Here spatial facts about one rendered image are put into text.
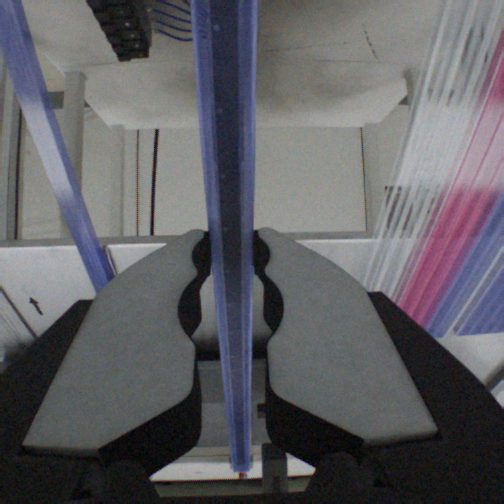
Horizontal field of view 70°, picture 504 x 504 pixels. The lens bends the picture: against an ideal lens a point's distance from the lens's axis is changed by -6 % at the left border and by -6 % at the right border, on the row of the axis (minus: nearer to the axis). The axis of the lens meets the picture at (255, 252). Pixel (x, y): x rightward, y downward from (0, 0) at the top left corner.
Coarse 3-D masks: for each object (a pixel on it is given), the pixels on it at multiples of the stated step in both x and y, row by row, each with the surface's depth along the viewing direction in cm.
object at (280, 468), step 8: (264, 448) 22; (272, 448) 22; (264, 456) 21; (272, 456) 21; (280, 456) 21; (264, 464) 21; (272, 464) 21; (280, 464) 21; (264, 472) 21; (272, 472) 20; (280, 472) 21; (264, 480) 21; (272, 480) 20; (280, 480) 20; (264, 488) 21; (272, 488) 20; (280, 488) 20
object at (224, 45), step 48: (192, 0) 7; (240, 0) 7; (240, 48) 8; (240, 96) 9; (240, 144) 10; (240, 192) 11; (240, 240) 12; (240, 288) 13; (240, 336) 16; (240, 384) 19; (240, 432) 23
